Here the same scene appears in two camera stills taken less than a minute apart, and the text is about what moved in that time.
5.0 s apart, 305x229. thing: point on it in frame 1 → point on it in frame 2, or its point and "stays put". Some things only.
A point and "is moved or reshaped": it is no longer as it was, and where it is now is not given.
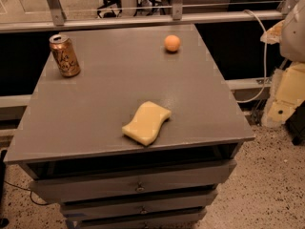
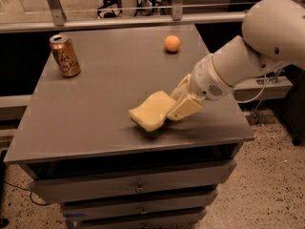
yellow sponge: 146,123 is moved or reshaped
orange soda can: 64,55 stays put
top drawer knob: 140,188 stays put
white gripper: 294,37 → 206,79
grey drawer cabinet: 71,144 stays put
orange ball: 172,43 stays put
